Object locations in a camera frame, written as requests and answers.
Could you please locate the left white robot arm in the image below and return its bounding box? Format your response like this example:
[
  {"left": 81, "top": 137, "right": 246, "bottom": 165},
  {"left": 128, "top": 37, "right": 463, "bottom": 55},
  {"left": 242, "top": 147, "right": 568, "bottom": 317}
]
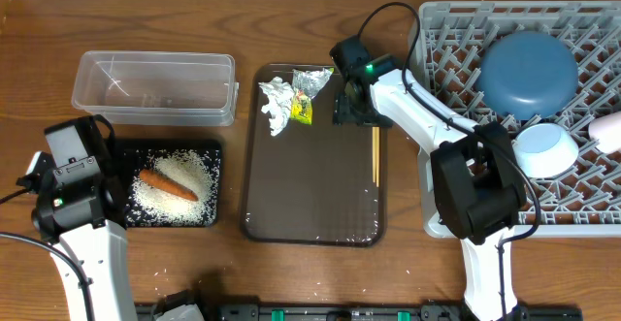
[{"left": 13, "top": 115, "right": 138, "bottom": 320}]

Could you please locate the brown serving tray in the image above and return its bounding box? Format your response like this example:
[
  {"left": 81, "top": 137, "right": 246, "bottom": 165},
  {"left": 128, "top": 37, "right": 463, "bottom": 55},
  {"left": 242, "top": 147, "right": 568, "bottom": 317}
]
[{"left": 240, "top": 74, "right": 386, "bottom": 247}]

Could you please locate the white paper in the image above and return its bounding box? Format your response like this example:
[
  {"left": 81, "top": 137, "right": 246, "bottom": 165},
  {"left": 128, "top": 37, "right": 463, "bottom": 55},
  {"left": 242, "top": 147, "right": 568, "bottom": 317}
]
[{"left": 259, "top": 77, "right": 295, "bottom": 137}]

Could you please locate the grey dishwasher rack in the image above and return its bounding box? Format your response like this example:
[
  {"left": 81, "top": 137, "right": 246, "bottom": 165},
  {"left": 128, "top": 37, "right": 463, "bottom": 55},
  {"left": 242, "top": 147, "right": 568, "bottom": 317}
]
[{"left": 408, "top": 0, "right": 621, "bottom": 240}]

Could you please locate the black waste tray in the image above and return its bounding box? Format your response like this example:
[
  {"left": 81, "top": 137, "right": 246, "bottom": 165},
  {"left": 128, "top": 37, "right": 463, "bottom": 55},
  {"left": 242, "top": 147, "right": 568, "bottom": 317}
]
[{"left": 113, "top": 139, "right": 223, "bottom": 227}]

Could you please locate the light blue bowl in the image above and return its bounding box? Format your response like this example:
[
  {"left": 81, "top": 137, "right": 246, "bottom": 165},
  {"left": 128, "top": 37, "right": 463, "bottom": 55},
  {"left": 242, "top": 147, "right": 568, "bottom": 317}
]
[{"left": 512, "top": 123, "right": 579, "bottom": 178}]

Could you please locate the foil snack wrapper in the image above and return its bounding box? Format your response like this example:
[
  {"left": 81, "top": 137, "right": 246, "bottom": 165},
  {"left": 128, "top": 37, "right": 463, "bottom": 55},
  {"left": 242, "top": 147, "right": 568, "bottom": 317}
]
[{"left": 290, "top": 68, "right": 334, "bottom": 125}]

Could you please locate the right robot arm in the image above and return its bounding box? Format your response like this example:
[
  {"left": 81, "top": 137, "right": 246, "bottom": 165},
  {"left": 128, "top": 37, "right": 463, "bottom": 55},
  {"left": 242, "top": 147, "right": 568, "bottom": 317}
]
[{"left": 330, "top": 35, "right": 532, "bottom": 320}]

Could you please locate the pile of white rice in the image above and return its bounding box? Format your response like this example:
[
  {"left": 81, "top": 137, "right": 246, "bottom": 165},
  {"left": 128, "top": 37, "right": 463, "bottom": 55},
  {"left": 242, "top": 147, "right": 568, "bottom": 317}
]
[{"left": 126, "top": 148, "right": 220, "bottom": 227}]

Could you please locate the blue plastic plate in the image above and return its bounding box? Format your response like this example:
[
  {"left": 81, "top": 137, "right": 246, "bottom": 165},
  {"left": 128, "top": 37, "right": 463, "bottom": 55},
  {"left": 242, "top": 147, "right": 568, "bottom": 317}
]
[{"left": 475, "top": 31, "right": 578, "bottom": 120}]

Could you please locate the orange carrot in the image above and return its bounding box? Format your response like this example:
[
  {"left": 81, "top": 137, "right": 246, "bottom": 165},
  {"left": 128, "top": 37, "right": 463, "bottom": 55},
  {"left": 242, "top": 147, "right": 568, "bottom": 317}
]
[{"left": 139, "top": 170, "right": 199, "bottom": 202}]

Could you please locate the white cup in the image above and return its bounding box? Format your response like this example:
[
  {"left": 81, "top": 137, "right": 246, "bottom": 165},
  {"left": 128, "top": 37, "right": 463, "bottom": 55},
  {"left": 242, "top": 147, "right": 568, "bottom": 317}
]
[{"left": 588, "top": 112, "right": 621, "bottom": 154}]

